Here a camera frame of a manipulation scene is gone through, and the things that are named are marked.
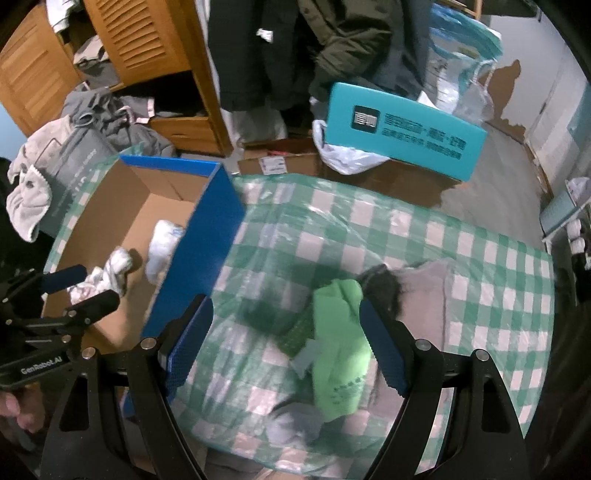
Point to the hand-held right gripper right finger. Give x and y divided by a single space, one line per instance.
383 350

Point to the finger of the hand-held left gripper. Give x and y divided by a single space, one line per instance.
94 302
64 277

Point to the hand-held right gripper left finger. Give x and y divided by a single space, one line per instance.
191 344

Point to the white cloth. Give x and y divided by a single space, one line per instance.
115 272

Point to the light green cloth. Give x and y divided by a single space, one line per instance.
341 369

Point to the black cloth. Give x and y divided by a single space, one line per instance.
381 284

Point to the blue cardboard box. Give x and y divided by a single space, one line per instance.
203 240

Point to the person's left hand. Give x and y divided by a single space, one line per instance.
16 410

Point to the beige cloth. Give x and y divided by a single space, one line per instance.
425 295

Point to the white sock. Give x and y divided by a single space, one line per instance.
164 249

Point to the white grey towel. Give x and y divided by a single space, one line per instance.
32 184

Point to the grey printed bag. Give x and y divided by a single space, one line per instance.
78 166

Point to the grey sock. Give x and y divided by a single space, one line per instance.
295 422

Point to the green checked tablecloth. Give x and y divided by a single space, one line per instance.
346 221

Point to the large brown cardboard box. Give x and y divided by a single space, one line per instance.
406 180

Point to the white plastic bag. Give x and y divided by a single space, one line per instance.
346 159

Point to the small labelled cardboard box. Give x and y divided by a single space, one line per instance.
277 164

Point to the teal box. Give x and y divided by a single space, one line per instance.
344 138

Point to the grey folded clothes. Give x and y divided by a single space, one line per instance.
94 62

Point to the light blue rack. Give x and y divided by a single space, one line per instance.
561 207

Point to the white hanging garment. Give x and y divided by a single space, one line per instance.
258 124

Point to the wooden wardrobe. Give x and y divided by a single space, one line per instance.
138 41

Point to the black hanging jacket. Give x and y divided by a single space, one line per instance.
249 60

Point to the dark olive hanging jacket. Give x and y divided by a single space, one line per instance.
360 46

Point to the clear plastic pack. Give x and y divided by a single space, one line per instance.
461 55

